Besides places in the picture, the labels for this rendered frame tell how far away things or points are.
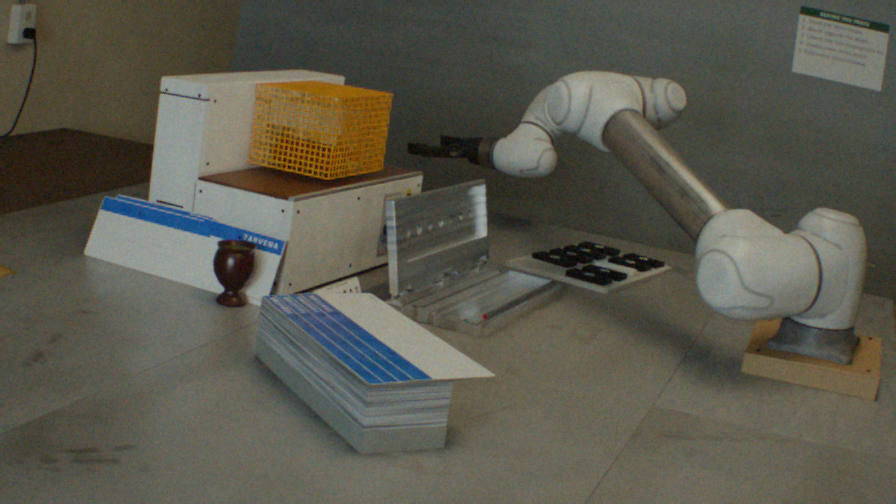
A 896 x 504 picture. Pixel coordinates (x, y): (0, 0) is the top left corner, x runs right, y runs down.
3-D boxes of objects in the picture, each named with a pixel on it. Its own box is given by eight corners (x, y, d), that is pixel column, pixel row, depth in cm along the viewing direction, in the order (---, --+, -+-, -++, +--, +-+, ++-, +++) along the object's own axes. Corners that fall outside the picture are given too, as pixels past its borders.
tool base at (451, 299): (482, 338, 223) (485, 319, 222) (382, 311, 231) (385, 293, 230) (562, 295, 262) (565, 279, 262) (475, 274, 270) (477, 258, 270)
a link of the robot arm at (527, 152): (502, 182, 321) (525, 146, 327) (549, 190, 312) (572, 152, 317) (485, 155, 314) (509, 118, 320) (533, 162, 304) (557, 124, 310)
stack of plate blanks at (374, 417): (444, 448, 168) (454, 380, 166) (360, 454, 161) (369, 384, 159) (326, 353, 201) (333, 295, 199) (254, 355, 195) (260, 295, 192)
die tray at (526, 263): (607, 294, 269) (608, 289, 269) (503, 265, 283) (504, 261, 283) (672, 271, 303) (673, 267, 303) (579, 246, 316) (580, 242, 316)
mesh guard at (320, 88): (328, 179, 240) (339, 97, 236) (245, 161, 247) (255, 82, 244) (382, 169, 260) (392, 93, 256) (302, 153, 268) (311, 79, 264)
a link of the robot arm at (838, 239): (871, 326, 226) (890, 220, 221) (813, 335, 217) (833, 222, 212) (818, 303, 240) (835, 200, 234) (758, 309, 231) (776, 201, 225)
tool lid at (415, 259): (393, 200, 226) (385, 200, 227) (398, 302, 229) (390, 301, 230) (486, 179, 266) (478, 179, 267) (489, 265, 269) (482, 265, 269)
